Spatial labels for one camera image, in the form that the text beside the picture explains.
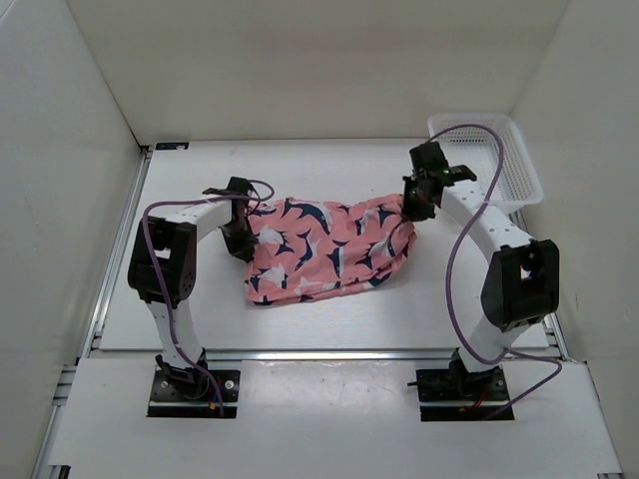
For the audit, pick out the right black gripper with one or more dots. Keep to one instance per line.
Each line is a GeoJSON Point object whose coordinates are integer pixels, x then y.
{"type": "Point", "coordinates": [410, 214]}

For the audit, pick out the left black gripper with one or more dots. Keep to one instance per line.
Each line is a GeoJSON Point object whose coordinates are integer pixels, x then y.
{"type": "Point", "coordinates": [246, 245]}

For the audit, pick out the pink shark print shorts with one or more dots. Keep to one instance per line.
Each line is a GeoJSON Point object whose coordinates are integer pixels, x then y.
{"type": "Point", "coordinates": [309, 251]}

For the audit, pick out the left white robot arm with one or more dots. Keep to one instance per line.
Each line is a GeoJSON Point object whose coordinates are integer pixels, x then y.
{"type": "Point", "coordinates": [163, 267]}

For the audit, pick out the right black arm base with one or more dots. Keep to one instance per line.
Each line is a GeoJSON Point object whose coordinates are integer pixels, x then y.
{"type": "Point", "coordinates": [453, 394]}

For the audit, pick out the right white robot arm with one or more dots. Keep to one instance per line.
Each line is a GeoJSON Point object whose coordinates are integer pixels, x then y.
{"type": "Point", "coordinates": [521, 285]}

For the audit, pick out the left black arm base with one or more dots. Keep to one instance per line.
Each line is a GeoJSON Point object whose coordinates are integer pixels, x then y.
{"type": "Point", "coordinates": [188, 393]}

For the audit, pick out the white plastic basket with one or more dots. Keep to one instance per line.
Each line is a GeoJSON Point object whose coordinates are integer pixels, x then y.
{"type": "Point", "coordinates": [480, 141]}

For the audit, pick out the aluminium frame rail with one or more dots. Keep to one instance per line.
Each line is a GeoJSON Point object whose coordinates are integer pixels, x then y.
{"type": "Point", "coordinates": [325, 390]}

